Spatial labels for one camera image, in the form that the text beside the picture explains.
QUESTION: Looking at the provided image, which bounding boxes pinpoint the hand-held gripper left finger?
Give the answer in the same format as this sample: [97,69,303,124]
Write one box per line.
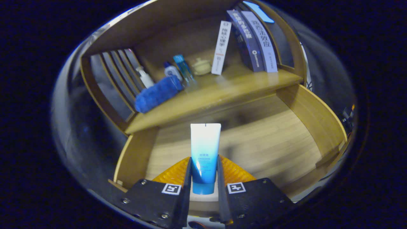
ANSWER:
[108,156,193,229]

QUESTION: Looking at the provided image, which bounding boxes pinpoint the wooden countertop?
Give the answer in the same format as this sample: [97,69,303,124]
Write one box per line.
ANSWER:
[125,60,304,135]

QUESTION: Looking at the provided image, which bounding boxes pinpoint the black device with orange tip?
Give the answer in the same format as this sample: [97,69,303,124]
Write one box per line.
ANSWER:
[342,104,356,131]

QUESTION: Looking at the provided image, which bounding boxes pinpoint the light purple book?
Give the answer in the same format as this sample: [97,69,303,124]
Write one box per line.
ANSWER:
[241,11,278,73]

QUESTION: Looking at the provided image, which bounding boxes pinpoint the wooden cabinet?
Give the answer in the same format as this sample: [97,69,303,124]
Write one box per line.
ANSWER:
[79,0,307,137]

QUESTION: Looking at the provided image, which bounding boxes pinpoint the clear blue bottle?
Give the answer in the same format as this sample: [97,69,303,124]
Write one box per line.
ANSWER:
[173,54,197,88]

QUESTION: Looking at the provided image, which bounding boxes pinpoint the dark blue book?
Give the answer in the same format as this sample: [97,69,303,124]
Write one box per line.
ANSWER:
[226,10,265,73]

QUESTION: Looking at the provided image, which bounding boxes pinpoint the white bottle with blue cap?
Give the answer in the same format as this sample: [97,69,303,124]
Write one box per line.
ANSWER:
[163,61,183,81]

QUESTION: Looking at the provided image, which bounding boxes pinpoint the wooden drawer with black knob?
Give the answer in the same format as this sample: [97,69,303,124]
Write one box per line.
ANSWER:
[108,83,348,217]

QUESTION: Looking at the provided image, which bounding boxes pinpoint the rolled blue towel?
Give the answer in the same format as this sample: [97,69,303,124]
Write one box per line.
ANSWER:
[134,75,183,114]

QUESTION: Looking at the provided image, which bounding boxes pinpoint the beige lidded ceramic cup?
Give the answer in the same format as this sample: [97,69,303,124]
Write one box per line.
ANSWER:
[191,58,212,76]

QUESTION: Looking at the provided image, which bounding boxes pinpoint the blue and white tube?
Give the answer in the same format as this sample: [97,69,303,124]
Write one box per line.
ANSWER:
[190,123,222,195]

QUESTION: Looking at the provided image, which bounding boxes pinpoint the white book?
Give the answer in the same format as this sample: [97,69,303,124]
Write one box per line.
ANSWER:
[211,21,232,76]

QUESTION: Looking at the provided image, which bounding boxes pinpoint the white pump bottle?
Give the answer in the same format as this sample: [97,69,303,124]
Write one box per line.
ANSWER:
[135,66,155,89]

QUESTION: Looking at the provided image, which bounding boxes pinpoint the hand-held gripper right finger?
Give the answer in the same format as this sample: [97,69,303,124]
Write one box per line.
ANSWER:
[217,155,294,225]

